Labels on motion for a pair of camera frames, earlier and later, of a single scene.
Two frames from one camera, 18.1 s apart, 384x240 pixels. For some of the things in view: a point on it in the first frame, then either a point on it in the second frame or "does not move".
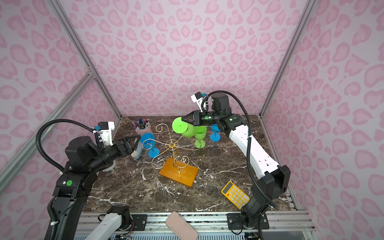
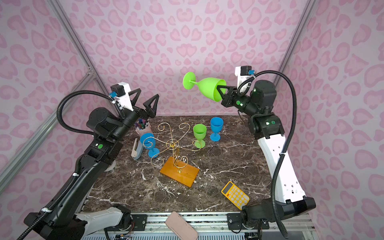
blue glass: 215,137 does not move
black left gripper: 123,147 to 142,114
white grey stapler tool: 139,150 does not move
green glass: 180,127 to 207,86
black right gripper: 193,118 to 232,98
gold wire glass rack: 180,162 does not move
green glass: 200,133 does not move
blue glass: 148,141 does not move
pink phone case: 181,227 does not move
